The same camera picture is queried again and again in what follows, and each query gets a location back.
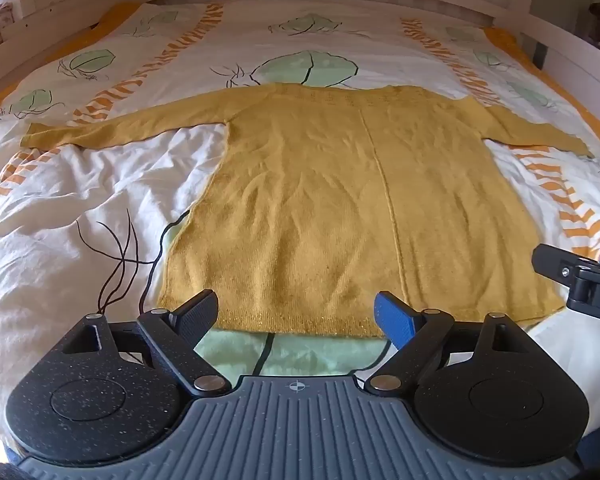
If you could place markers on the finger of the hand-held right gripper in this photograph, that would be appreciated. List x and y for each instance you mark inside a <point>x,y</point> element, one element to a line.
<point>560,266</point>

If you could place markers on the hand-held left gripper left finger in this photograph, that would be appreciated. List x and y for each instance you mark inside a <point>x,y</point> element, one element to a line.
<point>198,311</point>

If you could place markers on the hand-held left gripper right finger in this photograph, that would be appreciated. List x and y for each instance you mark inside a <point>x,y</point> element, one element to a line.
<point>394,318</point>

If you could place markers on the mustard yellow knit sweater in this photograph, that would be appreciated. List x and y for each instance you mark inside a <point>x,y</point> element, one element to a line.
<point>330,200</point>

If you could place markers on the white leaf-print duvet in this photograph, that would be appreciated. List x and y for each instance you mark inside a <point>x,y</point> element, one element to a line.
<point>55,200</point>

